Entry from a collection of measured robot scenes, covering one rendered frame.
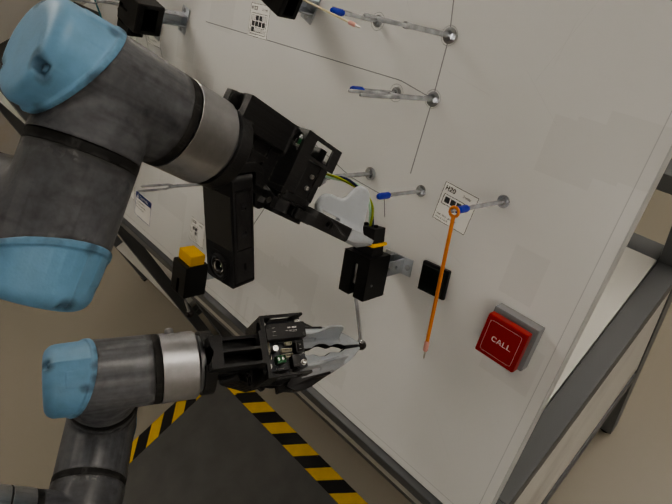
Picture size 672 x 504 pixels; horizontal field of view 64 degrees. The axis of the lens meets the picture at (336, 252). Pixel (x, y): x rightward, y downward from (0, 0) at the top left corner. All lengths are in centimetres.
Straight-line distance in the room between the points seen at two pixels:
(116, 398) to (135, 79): 33
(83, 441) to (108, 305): 190
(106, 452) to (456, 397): 42
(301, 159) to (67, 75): 21
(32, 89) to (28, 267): 11
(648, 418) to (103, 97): 170
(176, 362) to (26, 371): 201
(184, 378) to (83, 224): 27
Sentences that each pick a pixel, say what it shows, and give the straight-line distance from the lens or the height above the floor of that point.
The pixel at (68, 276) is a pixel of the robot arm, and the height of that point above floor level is 144.
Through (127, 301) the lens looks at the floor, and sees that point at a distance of 249.
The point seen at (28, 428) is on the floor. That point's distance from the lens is 242.
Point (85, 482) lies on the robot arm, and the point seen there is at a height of 117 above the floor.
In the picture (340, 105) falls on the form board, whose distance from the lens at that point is 77.
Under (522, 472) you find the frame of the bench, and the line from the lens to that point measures 90.
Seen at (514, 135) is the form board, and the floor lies 127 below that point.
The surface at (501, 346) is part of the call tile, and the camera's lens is 63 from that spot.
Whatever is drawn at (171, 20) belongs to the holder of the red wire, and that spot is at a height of 127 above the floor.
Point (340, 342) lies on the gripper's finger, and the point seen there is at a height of 107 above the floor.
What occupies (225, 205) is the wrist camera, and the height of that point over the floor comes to 136.
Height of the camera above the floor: 166
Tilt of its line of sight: 49 degrees down
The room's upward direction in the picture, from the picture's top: 20 degrees counter-clockwise
